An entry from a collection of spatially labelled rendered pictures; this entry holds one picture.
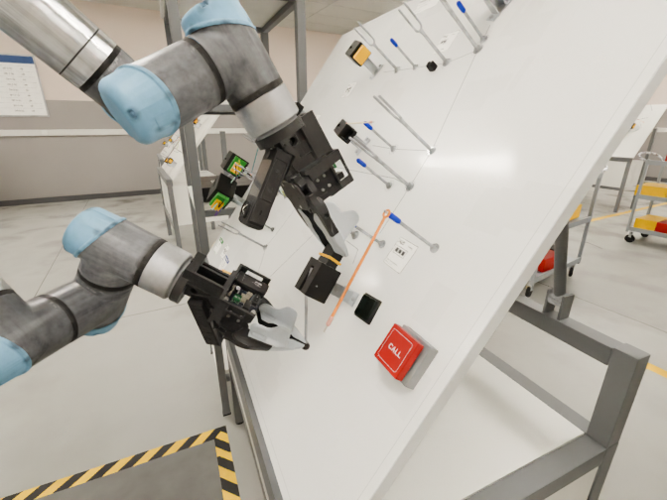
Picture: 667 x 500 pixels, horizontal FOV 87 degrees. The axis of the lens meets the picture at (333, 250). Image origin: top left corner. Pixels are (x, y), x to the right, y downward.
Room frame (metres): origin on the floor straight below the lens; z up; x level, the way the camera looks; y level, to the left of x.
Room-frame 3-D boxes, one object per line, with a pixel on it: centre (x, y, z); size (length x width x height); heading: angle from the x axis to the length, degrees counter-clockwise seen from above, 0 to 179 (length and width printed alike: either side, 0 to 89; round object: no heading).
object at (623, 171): (6.24, -4.63, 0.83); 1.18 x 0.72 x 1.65; 28
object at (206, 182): (1.64, 0.48, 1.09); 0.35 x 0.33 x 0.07; 24
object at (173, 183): (4.03, 1.56, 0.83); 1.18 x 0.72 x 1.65; 29
